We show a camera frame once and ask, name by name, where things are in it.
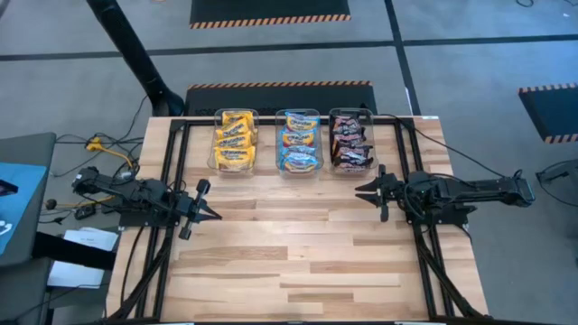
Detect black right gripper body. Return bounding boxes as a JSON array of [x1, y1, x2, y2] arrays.
[[377, 164, 410, 223]]

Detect black cable bundle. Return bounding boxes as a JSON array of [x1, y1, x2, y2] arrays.
[[413, 225, 489, 320], [110, 225, 175, 320]]

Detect black floor device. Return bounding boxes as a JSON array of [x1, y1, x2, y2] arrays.
[[535, 158, 578, 184]]

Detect yellow power plug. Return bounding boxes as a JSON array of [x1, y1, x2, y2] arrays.
[[85, 136, 136, 169]]

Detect black aluminium table frame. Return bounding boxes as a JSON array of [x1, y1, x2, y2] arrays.
[[107, 117, 491, 322]]

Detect black beam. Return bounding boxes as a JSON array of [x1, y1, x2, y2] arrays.
[[32, 231, 117, 272]]

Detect clear plastic bin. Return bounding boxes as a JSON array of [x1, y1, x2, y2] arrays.
[[207, 107, 261, 178], [274, 107, 324, 177], [328, 107, 379, 177]]

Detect blue board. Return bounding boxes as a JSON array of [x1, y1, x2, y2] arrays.
[[0, 162, 49, 256]]

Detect yellow noodle packet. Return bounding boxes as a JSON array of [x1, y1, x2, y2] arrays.
[[279, 153, 320, 174]]

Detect black camera stand pole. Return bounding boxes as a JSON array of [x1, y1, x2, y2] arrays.
[[85, 0, 186, 117]]

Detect black hazard-striped floor mat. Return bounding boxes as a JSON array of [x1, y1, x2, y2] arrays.
[[184, 80, 378, 117], [517, 83, 578, 145], [189, 0, 352, 31]]

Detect grey desk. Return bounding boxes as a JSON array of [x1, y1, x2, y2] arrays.
[[0, 132, 58, 272]]

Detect white paper sheets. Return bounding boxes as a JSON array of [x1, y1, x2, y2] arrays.
[[47, 227, 119, 290]]

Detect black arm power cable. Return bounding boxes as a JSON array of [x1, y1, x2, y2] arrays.
[[377, 113, 524, 180]]

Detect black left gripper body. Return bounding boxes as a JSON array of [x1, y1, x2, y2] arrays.
[[174, 179, 212, 240]]

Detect yellow Maruchan ramen pack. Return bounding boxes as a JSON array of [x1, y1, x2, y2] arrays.
[[214, 146, 257, 172], [215, 119, 254, 139], [215, 134, 256, 150], [221, 110, 255, 126]]

